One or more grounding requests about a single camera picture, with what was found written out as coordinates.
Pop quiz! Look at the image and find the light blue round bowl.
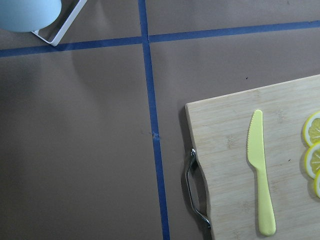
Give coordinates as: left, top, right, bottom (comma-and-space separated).
0, 0, 62, 33

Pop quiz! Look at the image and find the crossing blue tape strip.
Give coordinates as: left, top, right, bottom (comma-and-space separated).
0, 20, 320, 58

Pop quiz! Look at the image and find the upper lemon slice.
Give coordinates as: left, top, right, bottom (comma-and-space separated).
302, 111, 320, 147

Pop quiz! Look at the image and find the long blue tape strip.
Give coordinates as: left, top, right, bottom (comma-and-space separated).
138, 0, 170, 240

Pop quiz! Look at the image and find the middle lemon slice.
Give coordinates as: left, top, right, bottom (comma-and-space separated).
304, 142, 320, 179

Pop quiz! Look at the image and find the lemon slice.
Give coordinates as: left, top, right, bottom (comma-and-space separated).
304, 142, 320, 179
313, 170, 320, 198
302, 111, 320, 147

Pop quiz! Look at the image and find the yellow plastic knife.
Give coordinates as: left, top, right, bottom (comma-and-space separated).
247, 109, 276, 237

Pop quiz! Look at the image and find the lower lemon slice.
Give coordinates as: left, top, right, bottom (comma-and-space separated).
313, 170, 320, 198

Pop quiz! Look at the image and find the white wire rack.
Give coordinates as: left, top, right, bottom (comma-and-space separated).
31, 0, 87, 47

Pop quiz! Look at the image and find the bamboo cutting board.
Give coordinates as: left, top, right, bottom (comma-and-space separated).
185, 75, 320, 240

